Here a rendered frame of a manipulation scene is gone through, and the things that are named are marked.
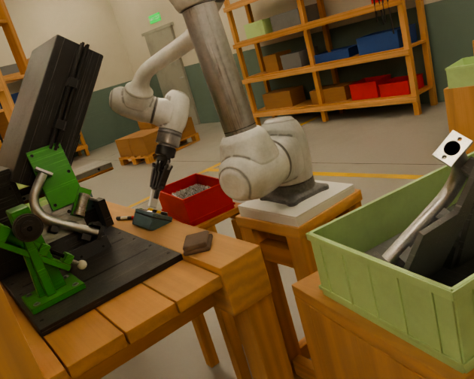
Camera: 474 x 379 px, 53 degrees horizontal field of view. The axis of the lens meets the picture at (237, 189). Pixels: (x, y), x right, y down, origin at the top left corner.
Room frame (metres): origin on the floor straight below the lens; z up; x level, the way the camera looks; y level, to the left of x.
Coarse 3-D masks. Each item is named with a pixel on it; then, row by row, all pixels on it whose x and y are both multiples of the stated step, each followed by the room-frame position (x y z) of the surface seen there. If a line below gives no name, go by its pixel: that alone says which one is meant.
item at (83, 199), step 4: (80, 196) 1.54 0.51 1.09; (84, 196) 1.54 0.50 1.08; (88, 196) 1.55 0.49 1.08; (80, 200) 1.53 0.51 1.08; (84, 200) 1.53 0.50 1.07; (80, 204) 1.52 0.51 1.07; (84, 204) 1.53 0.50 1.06; (76, 208) 1.52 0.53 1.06; (80, 208) 1.52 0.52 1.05; (84, 208) 1.52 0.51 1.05; (76, 212) 1.51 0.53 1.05; (80, 212) 1.51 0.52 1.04; (84, 212) 1.53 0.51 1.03
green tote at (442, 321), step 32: (416, 192) 1.16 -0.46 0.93; (352, 224) 1.08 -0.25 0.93; (384, 224) 1.12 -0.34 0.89; (320, 256) 1.01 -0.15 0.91; (352, 256) 0.88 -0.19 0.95; (320, 288) 1.03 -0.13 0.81; (352, 288) 0.91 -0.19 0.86; (384, 288) 0.81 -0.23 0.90; (416, 288) 0.73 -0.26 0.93; (448, 288) 0.67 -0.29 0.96; (384, 320) 0.83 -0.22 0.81; (416, 320) 0.75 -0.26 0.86; (448, 320) 0.68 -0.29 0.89; (448, 352) 0.69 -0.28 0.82
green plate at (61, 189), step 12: (60, 144) 1.62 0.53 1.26; (36, 156) 1.57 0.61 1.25; (48, 156) 1.58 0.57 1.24; (60, 156) 1.60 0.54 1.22; (48, 168) 1.56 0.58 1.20; (60, 168) 1.58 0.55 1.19; (48, 180) 1.55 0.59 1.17; (60, 180) 1.56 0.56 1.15; (72, 180) 1.58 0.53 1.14; (48, 192) 1.53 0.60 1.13; (60, 192) 1.55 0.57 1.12; (72, 192) 1.56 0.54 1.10; (60, 204) 1.53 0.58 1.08
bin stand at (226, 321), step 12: (240, 204) 1.86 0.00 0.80; (228, 216) 1.81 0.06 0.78; (204, 228) 1.74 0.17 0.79; (240, 228) 1.83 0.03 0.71; (216, 312) 1.75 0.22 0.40; (204, 324) 1.98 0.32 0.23; (228, 324) 1.73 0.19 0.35; (204, 336) 1.97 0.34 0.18; (228, 336) 1.72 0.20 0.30; (204, 348) 1.97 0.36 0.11; (228, 348) 1.75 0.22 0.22; (240, 348) 1.74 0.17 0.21; (216, 360) 1.98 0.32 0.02; (240, 360) 1.73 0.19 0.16; (240, 372) 1.72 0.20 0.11
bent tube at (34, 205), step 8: (40, 168) 1.52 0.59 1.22; (40, 176) 1.51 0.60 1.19; (48, 176) 1.55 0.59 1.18; (40, 184) 1.50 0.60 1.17; (32, 192) 1.48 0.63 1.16; (40, 192) 1.50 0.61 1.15; (32, 200) 1.47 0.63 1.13; (32, 208) 1.46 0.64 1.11; (40, 208) 1.47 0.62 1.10; (40, 216) 1.46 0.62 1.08; (48, 216) 1.47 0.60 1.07; (48, 224) 1.46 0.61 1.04; (56, 224) 1.47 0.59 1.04; (64, 224) 1.47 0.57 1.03; (72, 224) 1.48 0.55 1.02; (80, 224) 1.50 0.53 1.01; (80, 232) 1.49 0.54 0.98; (88, 232) 1.49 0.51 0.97; (96, 232) 1.50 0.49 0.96
